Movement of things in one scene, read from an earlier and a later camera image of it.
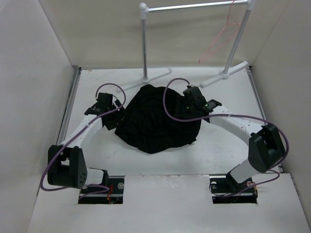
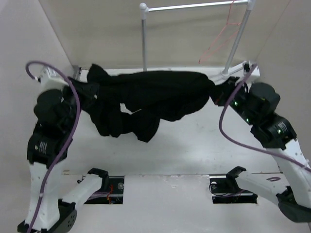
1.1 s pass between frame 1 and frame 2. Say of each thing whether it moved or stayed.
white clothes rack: stayed
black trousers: moved
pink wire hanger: stayed
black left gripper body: moved
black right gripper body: moved
